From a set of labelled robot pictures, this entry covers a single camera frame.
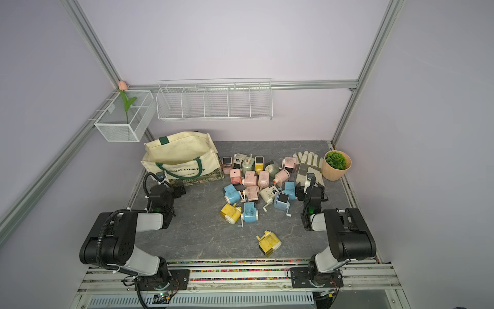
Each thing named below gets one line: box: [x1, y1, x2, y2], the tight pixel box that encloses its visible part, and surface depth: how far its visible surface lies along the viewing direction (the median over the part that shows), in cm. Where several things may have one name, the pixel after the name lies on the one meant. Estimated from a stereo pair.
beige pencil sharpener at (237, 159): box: [232, 152, 247, 170], surface depth 108 cm
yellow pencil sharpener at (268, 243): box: [256, 229, 282, 257], surface depth 80 cm
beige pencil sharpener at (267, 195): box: [259, 184, 280, 213], surface depth 95 cm
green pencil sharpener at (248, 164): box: [241, 153, 255, 174], surface depth 104 cm
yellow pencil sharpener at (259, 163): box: [254, 155, 265, 174], surface depth 104 cm
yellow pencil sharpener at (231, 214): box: [219, 202, 242, 225], surface depth 89 cm
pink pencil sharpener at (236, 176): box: [230, 168, 243, 185], surface depth 101 cm
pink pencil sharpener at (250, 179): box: [244, 170, 257, 187], surface depth 100 cm
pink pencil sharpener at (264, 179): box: [257, 170, 270, 190], surface depth 98 cm
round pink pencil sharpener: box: [273, 168, 291, 188], surface depth 98 cm
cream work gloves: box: [292, 150, 325, 186], surface depth 110 cm
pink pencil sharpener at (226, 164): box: [221, 157, 233, 175], surface depth 104 cm
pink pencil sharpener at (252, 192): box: [246, 185, 260, 202], surface depth 95 cm
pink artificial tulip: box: [117, 80, 138, 125], surface depth 92 cm
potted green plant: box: [321, 149, 352, 181], surface depth 101 cm
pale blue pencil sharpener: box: [273, 192, 293, 217], surface depth 91 cm
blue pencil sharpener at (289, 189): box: [284, 181, 296, 201], surface depth 96 cm
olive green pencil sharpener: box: [265, 160, 280, 179], surface depth 103 cm
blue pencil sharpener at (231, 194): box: [223, 184, 242, 205], surface depth 95 cm
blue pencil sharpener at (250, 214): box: [237, 202, 259, 228], surface depth 88 cm
